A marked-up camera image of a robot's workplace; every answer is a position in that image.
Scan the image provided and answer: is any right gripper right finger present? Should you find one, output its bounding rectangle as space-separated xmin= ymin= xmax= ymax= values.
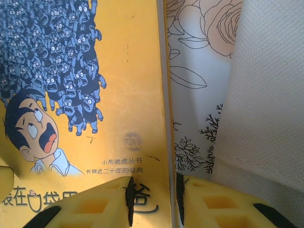
xmin=177 ymin=177 xmax=300 ymax=228

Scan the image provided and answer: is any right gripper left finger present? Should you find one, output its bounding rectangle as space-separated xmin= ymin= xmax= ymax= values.
xmin=26 ymin=177 xmax=135 ymax=228

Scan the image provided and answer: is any beige fabric backpack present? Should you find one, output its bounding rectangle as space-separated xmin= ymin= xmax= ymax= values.
xmin=211 ymin=0 xmax=304 ymax=214

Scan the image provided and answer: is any yellow comic book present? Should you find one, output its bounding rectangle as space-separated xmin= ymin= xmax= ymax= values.
xmin=0 ymin=0 xmax=176 ymax=228

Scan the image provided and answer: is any floral tablecloth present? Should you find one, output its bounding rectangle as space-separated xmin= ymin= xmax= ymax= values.
xmin=165 ymin=0 xmax=243 ymax=181

